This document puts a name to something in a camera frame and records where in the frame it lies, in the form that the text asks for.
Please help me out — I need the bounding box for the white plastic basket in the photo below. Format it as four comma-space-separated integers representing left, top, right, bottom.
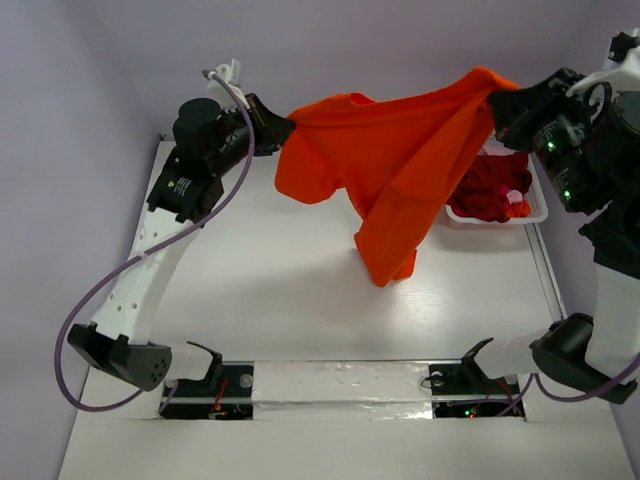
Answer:
445, 138, 548, 228

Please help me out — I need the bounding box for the orange-red garment in basket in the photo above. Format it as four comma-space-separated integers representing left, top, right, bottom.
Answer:
505, 199, 532, 222

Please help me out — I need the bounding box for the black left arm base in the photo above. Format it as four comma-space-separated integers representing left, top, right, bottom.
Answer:
159, 362, 254, 421

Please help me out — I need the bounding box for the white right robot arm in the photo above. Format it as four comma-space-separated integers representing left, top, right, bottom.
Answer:
461, 68, 639, 405

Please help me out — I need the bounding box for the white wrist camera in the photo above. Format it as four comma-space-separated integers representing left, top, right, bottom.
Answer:
202, 59, 249, 111
569, 30, 640, 99

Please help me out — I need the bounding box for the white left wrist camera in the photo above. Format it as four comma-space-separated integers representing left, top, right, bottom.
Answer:
202, 59, 249, 111

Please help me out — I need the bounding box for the orange t-shirt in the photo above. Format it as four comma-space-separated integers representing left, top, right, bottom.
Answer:
275, 67, 518, 287

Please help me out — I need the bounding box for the pink garment in basket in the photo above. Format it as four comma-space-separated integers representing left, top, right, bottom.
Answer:
504, 187, 524, 205

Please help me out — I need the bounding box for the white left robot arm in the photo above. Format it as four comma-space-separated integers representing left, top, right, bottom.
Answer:
67, 94, 295, 391

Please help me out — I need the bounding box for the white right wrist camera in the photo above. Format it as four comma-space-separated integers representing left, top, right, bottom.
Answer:
569, 30, 640, 99

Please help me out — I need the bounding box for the dark red t-shirt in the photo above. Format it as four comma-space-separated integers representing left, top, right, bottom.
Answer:
447, 152, 533, 223

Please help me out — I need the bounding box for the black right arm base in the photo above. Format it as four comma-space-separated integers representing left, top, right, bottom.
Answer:
420, 363, 525, 419

